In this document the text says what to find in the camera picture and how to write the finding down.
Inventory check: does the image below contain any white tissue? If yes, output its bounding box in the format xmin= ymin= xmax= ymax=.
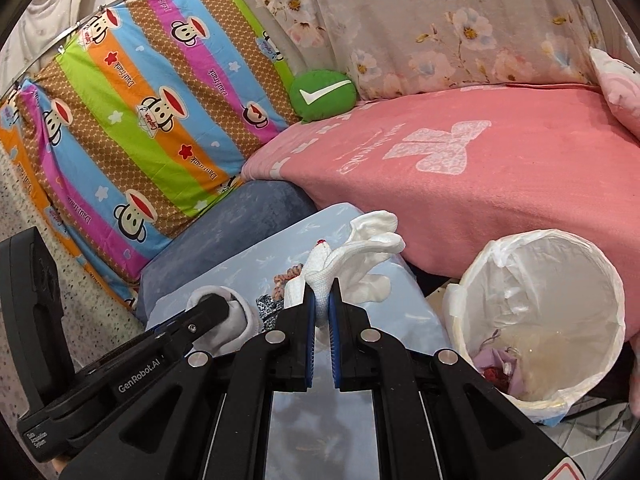
xmin=186 ymin=285 xmax=264 ymax=356

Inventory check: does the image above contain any trash inside bin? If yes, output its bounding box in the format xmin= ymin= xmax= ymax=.
xmin=473 ymin=325 xmax=567 ymax=401

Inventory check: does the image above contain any white bag-lined trash bin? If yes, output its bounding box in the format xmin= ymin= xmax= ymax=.
xmin=442 ymin=230 xmax=626 ymax=426

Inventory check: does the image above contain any black white hair scrunchie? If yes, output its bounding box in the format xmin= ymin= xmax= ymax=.
xmin=256 ymin=294 xmax=284 ymax=332

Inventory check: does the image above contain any brown hair scrunchie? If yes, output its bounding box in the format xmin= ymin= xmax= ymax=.
xmin=271 ymin=263 xmax=303 ymax=301

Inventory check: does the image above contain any light blue patterned pillow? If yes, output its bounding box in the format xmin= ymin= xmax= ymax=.
xmin=143 ymin=204 xmax=449 ymax=479

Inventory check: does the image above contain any dark blue velvet cushion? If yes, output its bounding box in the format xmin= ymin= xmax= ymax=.
xmin=136 ymin=181 xmax=317 ymax=323

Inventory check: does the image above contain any pink bed blanket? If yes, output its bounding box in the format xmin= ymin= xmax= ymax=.
xmin=242 ymin=86 xmax=639 ymax=335

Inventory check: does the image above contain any green checkmark cushion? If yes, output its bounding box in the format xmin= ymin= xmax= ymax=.
xmin=288 ymin=70 xmax=358 ymax=122

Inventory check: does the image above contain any colourful monkey striped pillow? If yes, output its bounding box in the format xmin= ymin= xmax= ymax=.
xmin=1 ymin=0 xmax=296 ymax=306

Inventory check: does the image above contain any floral grey quilt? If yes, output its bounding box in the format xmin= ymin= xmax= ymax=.
xmin=244 ymin=0 xmax=603 ymax=100

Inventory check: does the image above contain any pink floral pillow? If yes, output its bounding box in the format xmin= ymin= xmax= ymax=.
xmin=589 ymin=48 xmax=640 ymax=138

